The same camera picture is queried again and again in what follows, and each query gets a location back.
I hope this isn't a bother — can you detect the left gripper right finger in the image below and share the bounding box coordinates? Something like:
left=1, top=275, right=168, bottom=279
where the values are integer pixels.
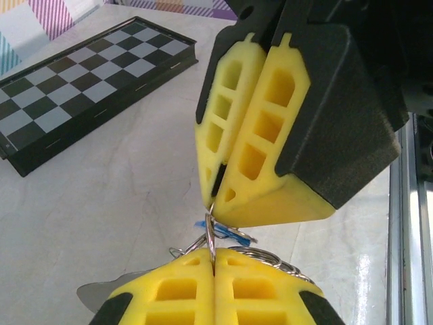
left=215, top=248, right=346, bottom=325

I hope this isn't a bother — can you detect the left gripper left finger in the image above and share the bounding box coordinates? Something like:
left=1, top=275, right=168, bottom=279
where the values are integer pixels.
left=89, top=248, right=217, bottom=325

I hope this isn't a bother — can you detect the silver bead chain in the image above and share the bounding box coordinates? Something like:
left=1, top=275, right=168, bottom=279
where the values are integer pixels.
left=76, top=202, right=317, bottom=314

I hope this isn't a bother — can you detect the black grey chessboard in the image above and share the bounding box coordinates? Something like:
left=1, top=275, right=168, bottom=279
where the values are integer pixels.
left=0, top=16, right=199, bottom=179

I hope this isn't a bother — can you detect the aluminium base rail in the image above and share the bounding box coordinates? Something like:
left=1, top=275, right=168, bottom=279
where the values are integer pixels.
left=388, top=113, right=433, bottom=325

